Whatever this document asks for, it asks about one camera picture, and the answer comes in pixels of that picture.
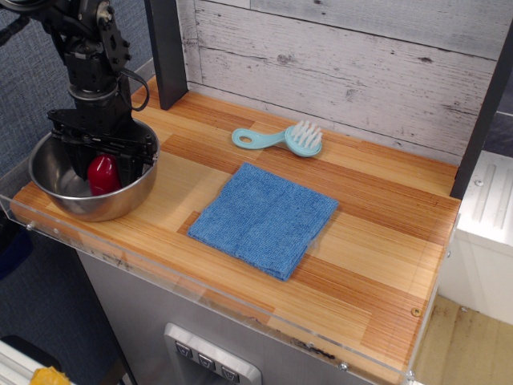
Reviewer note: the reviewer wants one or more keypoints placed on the dark grey left post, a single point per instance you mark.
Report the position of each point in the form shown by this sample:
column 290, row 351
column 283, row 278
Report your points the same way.
column 167, row 50

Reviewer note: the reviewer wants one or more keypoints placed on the clear acrylic edge guard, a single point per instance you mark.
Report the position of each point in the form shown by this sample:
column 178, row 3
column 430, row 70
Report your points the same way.
column 358, row 299

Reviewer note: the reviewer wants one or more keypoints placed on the silver dispenser button panel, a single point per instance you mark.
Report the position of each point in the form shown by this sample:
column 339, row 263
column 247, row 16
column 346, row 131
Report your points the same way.
column 198, row 361

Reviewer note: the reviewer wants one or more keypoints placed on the dark grey right post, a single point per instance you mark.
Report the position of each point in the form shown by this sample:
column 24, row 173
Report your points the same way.
column 485, row 118

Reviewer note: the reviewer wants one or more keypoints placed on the white side cabinet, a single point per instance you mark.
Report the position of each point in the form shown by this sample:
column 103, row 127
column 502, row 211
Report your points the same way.
column 477, row 272

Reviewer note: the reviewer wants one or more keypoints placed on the red plastic strawberry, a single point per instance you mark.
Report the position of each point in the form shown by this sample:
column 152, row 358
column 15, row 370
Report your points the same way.
column 103, row 175

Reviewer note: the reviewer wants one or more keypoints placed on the blue folded cloth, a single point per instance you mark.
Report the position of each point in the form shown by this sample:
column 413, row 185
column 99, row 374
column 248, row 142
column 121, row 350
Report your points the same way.
column 264, row 220

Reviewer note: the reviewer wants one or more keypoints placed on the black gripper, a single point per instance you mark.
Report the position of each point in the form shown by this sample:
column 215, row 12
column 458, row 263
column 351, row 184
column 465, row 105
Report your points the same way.
column 102, row 123

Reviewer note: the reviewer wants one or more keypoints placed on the dark grey post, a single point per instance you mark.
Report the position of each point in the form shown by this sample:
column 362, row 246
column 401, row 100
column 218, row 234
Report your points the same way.
column 167, row 50
column 485, row 118

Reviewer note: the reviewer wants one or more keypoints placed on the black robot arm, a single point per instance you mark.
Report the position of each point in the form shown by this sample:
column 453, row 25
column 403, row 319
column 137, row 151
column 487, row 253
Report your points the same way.
column 95, row 55

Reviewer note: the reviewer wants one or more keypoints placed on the teal dish brush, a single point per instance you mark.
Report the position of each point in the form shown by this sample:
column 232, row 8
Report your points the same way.
column 304, row 139

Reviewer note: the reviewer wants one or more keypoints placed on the stainless steel pot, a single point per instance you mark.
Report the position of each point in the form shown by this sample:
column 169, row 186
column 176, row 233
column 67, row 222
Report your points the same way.
column 51, row 170

